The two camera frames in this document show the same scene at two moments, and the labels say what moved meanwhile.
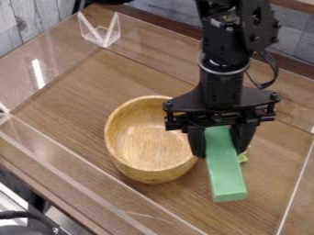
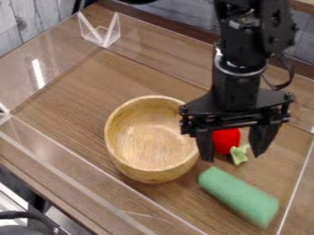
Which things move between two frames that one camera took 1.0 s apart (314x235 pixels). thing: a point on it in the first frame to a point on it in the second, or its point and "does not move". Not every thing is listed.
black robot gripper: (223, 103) to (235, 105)
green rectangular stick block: (224, 164) to (256, 205)
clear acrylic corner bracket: (98, 35) does not move
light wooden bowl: (147, 152) does not move
